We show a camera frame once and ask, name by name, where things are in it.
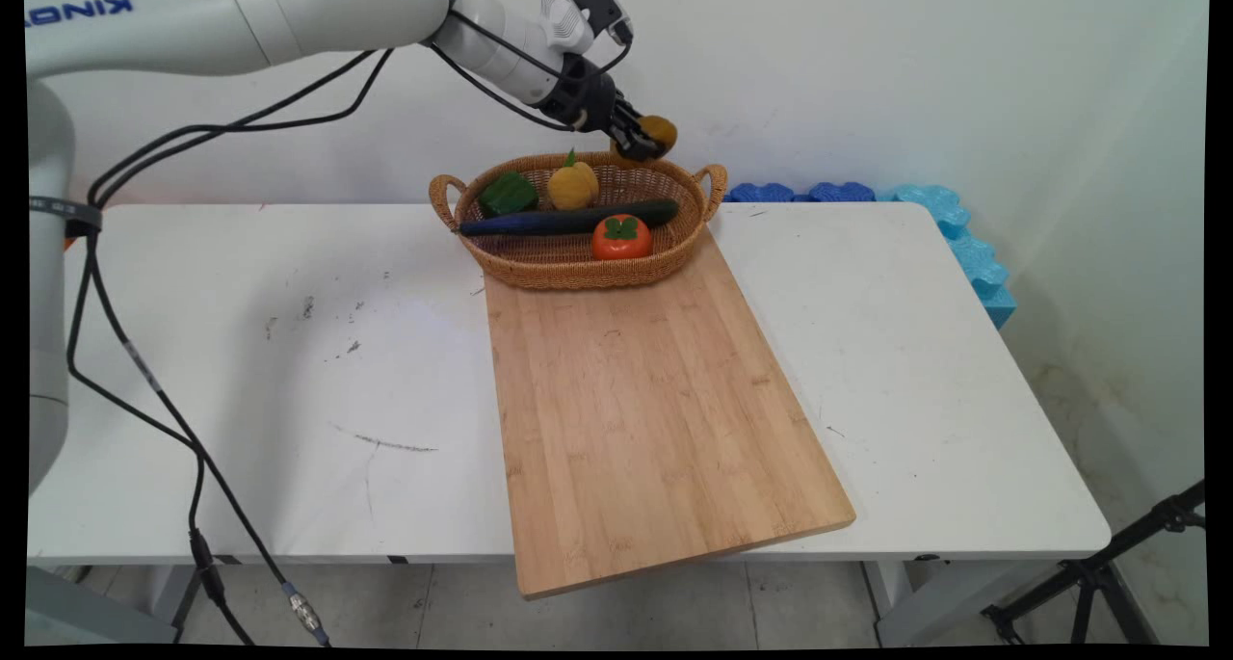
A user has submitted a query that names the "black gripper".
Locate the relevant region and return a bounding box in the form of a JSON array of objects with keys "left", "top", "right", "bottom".
[{"left": 538, "top": 55, "right": 668, "bottom": 162}]

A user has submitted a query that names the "brown toy potato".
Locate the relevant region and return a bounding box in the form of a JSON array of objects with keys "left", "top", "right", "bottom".
[{"left": 611, "top": 115, "right": 679, "bottom": 168}]

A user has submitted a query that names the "yellow toy bell pepper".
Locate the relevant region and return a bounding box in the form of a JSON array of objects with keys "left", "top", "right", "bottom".
[{"left": 547, "top": 149, "right": 601, "bottom": 212}]

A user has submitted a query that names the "dark green toy cucumber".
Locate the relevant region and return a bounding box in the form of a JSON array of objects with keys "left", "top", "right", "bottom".
[{"left": 459, "top": 198, "right": 680, "bottom": 238}]

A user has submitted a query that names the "orange-red toy persimmon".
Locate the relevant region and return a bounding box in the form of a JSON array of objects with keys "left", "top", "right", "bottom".
[{"left": 590, "top": 214, "right": 654, "bottom": 261}]

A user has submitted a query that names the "green toy bell pepper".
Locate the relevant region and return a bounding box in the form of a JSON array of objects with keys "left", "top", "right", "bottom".
[{"left": 479, "top": 171, "right": 540, "bottom": 219}]

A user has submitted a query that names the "bamboo wooden cutting board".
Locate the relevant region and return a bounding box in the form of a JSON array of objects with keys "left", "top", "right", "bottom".
[{"left": 484, "top": 224, "right": 857, "bottom": 600}]

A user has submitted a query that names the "light blue foam mat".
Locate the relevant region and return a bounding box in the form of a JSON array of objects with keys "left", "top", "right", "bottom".
[{"left": 891, "top": 185, "right": 1018, "bottom": 330}]

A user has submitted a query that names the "white table leg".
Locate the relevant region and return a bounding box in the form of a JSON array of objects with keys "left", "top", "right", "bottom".
[{"left": 860, "top": 558, "right": 974, "bottom": 647}]

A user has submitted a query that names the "black tripod stand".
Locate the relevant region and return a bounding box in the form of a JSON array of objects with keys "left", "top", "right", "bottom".
[{"left": 982, "top": 481, "right": 1207, "bottom": 647}]

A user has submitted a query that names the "woven wicker basket with handles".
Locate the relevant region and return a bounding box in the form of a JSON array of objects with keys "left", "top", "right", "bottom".
[{"left": 429, "top": 151, "right": 728, "bottom": 291}]

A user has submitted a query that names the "black wrist camera white mount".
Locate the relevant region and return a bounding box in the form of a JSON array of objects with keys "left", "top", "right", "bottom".
[{"left": 539, "top": 0, "right": 635, "bottom": 56}]

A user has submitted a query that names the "black cable silver connector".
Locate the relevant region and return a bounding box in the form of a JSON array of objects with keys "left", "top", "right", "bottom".
[{"left": 66, "top": 10, "right": 637, "bottom": 647}]

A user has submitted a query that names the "grey base frame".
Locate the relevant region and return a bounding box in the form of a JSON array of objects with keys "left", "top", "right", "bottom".
[{"left": 27, "top": 564, "right": 179, "bottom": 647}]

